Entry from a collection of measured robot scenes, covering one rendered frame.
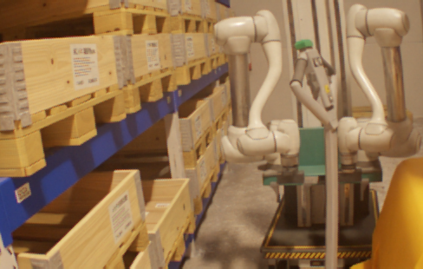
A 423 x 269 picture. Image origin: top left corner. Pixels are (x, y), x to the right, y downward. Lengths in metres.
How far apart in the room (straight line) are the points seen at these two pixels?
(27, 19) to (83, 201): 0.90
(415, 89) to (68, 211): 6.06
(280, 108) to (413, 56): 2.38
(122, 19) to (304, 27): 1.04
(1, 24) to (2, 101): 1.14
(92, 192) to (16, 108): 0.93
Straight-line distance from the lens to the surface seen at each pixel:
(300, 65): 1.39
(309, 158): 2.44
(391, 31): 2.02
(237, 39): 2.07
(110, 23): 1.89
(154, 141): 2.97
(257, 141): 1.95
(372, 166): 2.29
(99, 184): 1.90
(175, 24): 2.86
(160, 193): 2.82
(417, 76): 7.17
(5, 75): 1.08
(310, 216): 2.61
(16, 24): 2.14
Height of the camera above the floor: 1.45
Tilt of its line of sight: 12 degrees down
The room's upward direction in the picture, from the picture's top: 6 degrees counter-clockwise
